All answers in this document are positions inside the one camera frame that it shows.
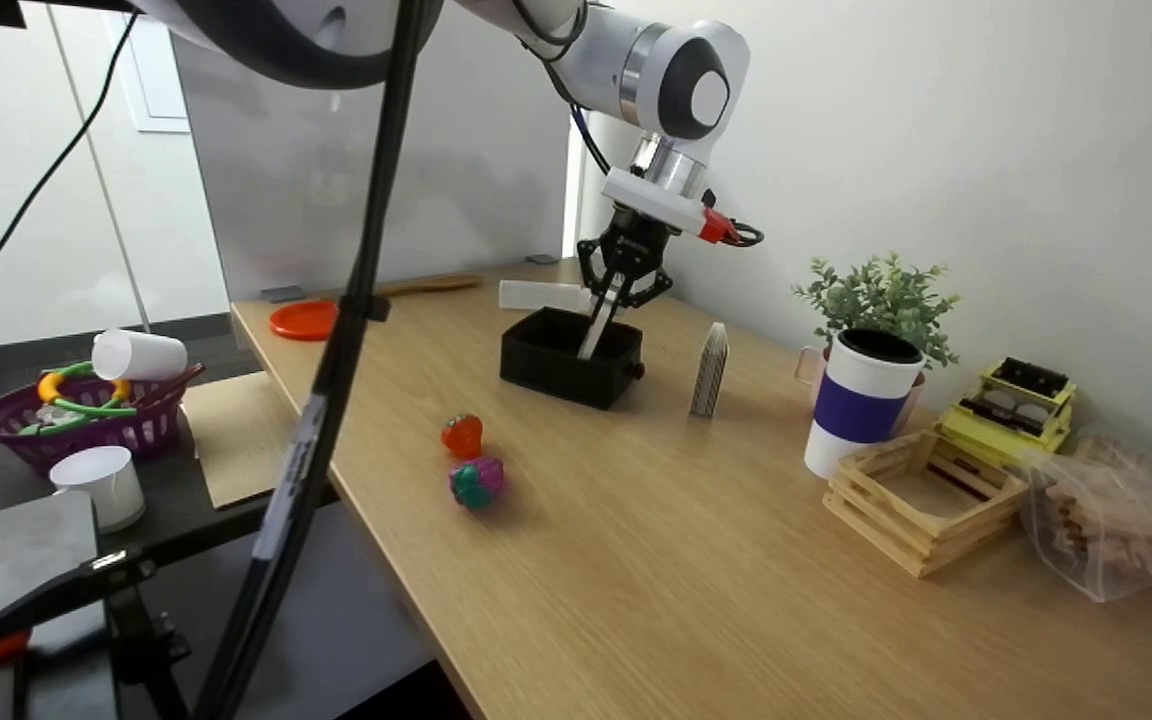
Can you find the yellow toy ring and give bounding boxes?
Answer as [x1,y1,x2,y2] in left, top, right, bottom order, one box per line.
[37,360,134,413]

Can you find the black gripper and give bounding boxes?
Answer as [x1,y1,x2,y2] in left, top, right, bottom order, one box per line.
[577,197,676,319]

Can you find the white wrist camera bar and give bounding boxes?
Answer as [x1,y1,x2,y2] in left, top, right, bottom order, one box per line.
[598,166,746,253]

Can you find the wooden slat crate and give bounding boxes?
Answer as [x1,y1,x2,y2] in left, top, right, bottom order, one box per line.
[820,427,1031,581]

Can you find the black clamp orange handle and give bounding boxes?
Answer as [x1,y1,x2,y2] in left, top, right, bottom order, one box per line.
[0,491,302,686]

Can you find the white upturned cup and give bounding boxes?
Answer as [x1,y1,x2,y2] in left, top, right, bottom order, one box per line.
[48,446,150,536]

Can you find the yellow and black device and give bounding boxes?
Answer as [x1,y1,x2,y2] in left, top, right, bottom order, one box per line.
[934,353,1085,467]

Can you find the clear plastic bag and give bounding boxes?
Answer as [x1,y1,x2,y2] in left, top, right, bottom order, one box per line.
[1015,438,1152,609]

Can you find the tan side board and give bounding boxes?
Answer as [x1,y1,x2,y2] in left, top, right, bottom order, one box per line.
[178,367,334,513]

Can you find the white cup lying sideways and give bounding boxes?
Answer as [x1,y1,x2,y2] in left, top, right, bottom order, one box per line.
[89,330,191,388]

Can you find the orange plate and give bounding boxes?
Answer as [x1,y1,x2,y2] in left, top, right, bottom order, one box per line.
[266,295,347,344]

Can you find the black tripod pole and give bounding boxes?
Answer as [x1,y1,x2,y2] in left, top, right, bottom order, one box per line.
[191,0,433,720]

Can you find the red toy strawberry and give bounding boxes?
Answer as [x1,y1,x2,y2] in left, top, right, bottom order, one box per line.
[434,413,486,464]

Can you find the purple plastic basket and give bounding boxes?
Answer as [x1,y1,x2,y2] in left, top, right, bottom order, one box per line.
[0,367,200,471]

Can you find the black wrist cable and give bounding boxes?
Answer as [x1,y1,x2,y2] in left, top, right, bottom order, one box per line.
[698,208,768,253]

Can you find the grey flat slab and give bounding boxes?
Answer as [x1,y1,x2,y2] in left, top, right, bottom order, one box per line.
[0,490,112,658]

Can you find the black open box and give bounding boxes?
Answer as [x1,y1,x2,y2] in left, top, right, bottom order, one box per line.
[497,309,649,413]

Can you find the black hanging cable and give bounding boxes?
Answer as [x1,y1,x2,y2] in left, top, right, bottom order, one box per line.
[0,0,148,325]

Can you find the green potted plant white pot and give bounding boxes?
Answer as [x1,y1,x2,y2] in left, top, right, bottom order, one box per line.
[796,253,964,484]

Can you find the flat white box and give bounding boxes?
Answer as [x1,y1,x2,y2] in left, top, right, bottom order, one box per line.
[492,277,595,319]

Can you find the purple toy strawberry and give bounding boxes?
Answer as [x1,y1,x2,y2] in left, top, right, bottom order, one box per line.
[446,453,512,513]

